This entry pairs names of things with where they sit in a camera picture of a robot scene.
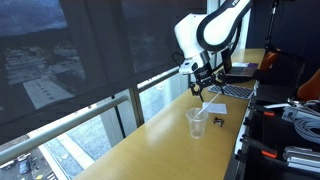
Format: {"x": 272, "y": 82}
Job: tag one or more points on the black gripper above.
{"x": 202, "y": 73}

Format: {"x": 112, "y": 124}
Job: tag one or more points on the clear plastic straw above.
{"x": 210, "y": 104}

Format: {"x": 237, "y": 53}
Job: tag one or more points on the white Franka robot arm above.
{"x": 190, "y": 33}

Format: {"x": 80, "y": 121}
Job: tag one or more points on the clear plastic cup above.
{"x": 196, "y": 128}

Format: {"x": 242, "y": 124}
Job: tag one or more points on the white paper note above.
{"x": 220, "y": 110}

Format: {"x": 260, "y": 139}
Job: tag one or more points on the dark staple remover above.
{"x": 218, "y": 122}

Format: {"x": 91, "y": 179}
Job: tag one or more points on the laptop computer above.
{"x": 233, "y": 80}

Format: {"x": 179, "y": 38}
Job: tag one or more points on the grey laptop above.
{"x": 243, "y": 70}

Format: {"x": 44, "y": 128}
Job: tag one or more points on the dark mesh window blind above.
{"x": 50, "y": 66}
{"x": 150, "y": 33}

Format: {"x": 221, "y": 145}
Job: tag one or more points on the orange chair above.
{"x": 311, "y": 88}
{"x": 268, "y": 61}

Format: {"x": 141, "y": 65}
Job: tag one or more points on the black perforated breadboard table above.
{"x": 273, "y": 133}

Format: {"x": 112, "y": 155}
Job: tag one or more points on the aluminium extrusion profile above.
{"x": 300, "y": 115}
{"x": 303, "y": 160}

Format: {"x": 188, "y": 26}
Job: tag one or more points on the dark window frame post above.
{"x": 136, "y": 106}

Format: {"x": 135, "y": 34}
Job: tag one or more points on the thin black railing post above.
{"x": 119, "y": 116}

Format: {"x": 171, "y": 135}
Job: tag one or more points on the black camera stand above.
{"x": 271, "y": 23}

